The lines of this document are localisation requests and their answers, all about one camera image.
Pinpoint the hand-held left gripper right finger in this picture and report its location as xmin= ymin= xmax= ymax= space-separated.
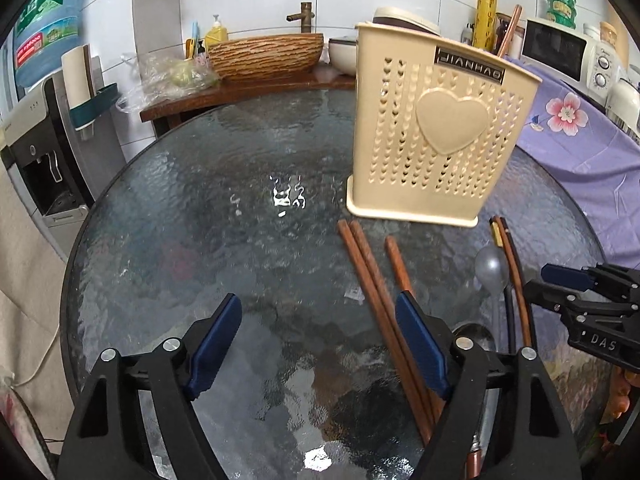
xmin=395 ymin=290 xmax=586 ymax=480

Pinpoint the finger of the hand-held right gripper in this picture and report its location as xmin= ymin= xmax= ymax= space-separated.
xmin=522 ymin=280 xmax=588 ymax=317
xmin=541 ymin=261 xmax=640 ymax=302

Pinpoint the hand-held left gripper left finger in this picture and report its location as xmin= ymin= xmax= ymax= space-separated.
xmin=57 ymin=292 xmax=243 ymax=480

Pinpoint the brown wooden chopstick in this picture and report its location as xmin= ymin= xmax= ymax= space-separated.
xmin=384 ymin=236 xmax=415 ymax=295
xmin=496 ymin=4 xmax=524 ymax=58
xmin=350 ymin=220 xmax=446 ymax=413
xmin=338 ymin=220 xmax=433 ymax=446
xmin=492 ymin=215 xmax=534 ymax=350

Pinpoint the small silver spoon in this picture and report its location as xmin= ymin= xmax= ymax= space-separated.
xmin=474 ymin=246 xmax=510 ymax=328

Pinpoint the black chopstick yellow tip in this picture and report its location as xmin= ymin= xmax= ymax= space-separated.
xmin=490 ymin=221 xmax=518 ymax=357

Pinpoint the silver spoon brown handle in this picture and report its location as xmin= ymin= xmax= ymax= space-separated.
xmin=450 ymin=322 xmax=501 ymax=480

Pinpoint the beige perforated utensil holder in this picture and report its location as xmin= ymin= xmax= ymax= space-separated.
xmin=346 ymin=22 xmax=543 ymax=228

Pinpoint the person's right hand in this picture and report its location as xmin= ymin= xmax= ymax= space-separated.
xmin=611 ymin=366 xmax=640 ymax=418

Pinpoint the purple floral cloth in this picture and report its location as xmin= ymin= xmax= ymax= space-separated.
xmin=501 ymin=55 xmax=640 ymax=272

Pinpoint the white kettle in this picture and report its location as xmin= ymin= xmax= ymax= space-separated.
xmin=606 ymin=77 xmax=640 ymax=127

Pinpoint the white microwave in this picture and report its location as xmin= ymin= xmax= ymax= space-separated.
xmin=520 ymin=17 xmax=624 ymax=97

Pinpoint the wooden counter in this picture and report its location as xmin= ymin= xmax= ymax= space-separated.
xmin=140 ymin=67 xmax=359 ymax=124

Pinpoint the yellow canister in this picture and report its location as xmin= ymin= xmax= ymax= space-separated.
xmin=472 ymin=0 xmax=499 ymax=52

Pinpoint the stack of green bowls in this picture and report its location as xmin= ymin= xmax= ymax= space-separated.
xmin=545 ymin=0 xmax=579 ymax=29

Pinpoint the clear plastic bag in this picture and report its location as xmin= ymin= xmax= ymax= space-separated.
xmin=116 ymin=52 xmax=222 ymax=112

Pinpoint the water dispenser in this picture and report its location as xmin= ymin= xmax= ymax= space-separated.
xmin=0 ymin=72 xmax=97 ymax=231

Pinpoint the wood-pattern wash basin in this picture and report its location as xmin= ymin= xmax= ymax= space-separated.
xmin=206 ymin=32 xmax=326 ymax=82

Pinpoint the yellow brush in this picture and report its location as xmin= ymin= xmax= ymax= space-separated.
xmin=185 ymin=21 xmax=200 ymax=62

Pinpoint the white bowl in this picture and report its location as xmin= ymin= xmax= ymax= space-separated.
xmin=327 ymin=36 xmax=360 ymax=77

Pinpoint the white lidded pot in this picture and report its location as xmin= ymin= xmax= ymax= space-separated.
xmin=372 ymin=6 xmax=442 ymax=37

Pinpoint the yellow soap bottle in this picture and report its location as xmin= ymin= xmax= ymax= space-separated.
xmin=204 ymin=14 xmax=230 ymax=55

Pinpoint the bronze faucet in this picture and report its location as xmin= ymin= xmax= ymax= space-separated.
xmin=286 ymin=2 xmax=315 ymax=37

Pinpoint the blue water bottle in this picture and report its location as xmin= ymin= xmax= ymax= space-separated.
xmin=12 ymin=0 xmax=86 ymax=88

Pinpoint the white cable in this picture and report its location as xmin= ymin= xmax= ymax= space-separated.
xmin=10 ymin=320 xmax=62 ymax=392

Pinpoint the teal wall holder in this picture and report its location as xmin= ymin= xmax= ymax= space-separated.
xmin=67 ymin=84 xmax=121 ymax=130

